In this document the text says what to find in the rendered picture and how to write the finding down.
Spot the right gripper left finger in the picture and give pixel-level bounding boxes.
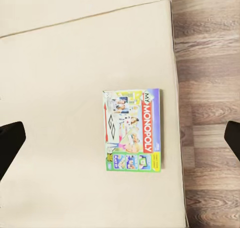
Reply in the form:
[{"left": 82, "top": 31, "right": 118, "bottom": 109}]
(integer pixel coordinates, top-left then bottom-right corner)
[{"left": 0, "top": 121, "right": 26, "bottom": 181}]

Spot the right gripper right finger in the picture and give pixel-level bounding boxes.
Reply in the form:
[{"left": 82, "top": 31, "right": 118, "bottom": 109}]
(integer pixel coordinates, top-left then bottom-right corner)
[{"left": 224, "top": 121, "right": 240, "bottom": 161}]

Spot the board game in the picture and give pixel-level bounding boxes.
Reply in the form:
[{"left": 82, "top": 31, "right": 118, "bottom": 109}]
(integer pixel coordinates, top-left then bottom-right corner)
[{"left": 102, "top": 88, "right": 161, "bottom": 173}]

